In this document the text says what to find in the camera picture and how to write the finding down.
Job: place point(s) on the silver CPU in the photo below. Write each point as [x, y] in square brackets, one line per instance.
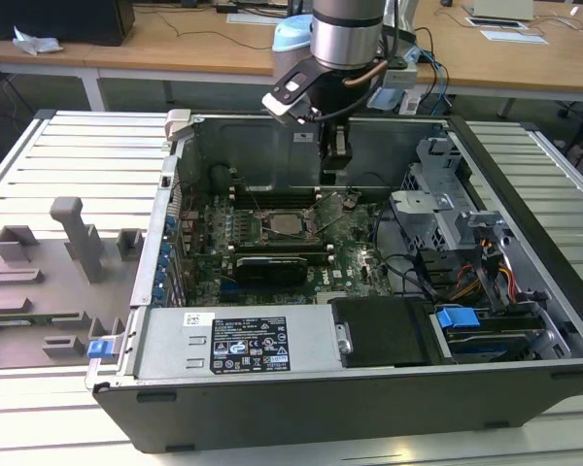
[287, 224]

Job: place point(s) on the black RAM slot row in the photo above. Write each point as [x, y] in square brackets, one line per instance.
[282, 250]
[272, 198]

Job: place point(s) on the CPU socket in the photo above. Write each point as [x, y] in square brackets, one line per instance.
[264, 225]

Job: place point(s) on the white power adapter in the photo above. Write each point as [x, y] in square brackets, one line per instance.
[410, 103]

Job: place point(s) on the black coin battery holder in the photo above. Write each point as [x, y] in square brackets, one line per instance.
[351, 200]

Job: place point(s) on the white paper sheet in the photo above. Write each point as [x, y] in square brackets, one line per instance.
[250, 19]

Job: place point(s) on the silver metal drive cage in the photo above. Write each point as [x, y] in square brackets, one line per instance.
[413, 201]

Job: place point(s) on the wooden desk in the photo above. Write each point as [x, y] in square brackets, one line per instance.
[199, 48]

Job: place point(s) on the grey case latch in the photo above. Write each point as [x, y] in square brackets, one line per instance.
[179, 123]

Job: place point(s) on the green motherboard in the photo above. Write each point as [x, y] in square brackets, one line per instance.
[350, 272]

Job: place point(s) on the flat tray with dark window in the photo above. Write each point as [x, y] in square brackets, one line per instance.
[495, 23]

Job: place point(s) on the black graphics card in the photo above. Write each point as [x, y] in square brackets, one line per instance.
[272, 272]

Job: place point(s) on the beige device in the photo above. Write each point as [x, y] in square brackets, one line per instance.
[500, 9]

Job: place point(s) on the white paper with blue rim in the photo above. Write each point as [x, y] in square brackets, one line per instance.
[515, 37]

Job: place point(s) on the black plastic shroud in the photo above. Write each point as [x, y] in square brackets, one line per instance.
[384, 330]

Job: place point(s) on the hard disk in blue carrier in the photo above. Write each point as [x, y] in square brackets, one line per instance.
[456, 318]

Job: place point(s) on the black computer box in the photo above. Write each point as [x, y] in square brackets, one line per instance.
[53, 19]

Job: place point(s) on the silver power supply unit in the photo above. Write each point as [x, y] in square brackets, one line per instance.
[175, 349]

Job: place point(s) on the white crumpled paper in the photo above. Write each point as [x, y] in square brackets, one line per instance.
[36, 43]

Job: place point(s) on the black open PC case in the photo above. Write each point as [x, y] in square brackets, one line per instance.
[272, 417]

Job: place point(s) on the grey parts rack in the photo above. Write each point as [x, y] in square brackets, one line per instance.
[53, 291]

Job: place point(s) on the blue case latch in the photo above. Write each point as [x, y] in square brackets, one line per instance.
[99, 348]

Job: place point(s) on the green RAM stick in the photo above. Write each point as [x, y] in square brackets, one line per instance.
[39, 319]

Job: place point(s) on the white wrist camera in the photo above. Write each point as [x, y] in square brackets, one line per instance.
[279, 104]

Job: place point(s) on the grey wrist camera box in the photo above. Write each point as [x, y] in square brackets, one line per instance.
[401, 76]

